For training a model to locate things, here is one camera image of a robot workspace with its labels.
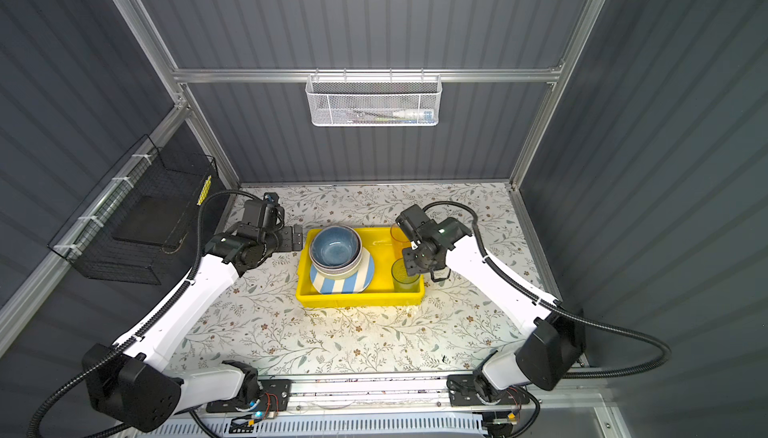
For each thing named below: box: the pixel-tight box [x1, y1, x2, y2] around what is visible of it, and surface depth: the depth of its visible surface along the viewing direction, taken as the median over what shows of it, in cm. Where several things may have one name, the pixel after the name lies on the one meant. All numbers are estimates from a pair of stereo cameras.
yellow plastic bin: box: [296, 226, 425, 307], surface depth 91 cm
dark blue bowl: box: [309, 225, 362, 270], surface depth 90 cm
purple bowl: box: [308, 246, 364, 278], surface depth 84 cm
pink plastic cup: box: [390, 223, 411, 263], surface depth 89 cm
